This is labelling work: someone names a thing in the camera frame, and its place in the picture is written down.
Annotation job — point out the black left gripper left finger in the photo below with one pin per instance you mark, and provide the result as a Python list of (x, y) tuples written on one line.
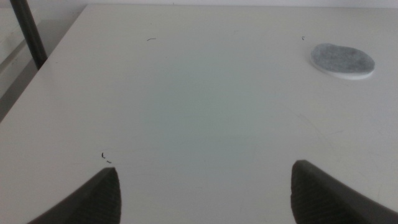
[(93, 202)]

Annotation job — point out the dark metal pole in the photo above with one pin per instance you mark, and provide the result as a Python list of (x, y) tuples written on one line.
[(29, 32)]

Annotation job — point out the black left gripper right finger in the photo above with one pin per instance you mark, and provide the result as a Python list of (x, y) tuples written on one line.
[(320, 199)]

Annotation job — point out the round grey felt cup mat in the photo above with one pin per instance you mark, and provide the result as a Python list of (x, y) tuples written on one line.
[(342, 60)]

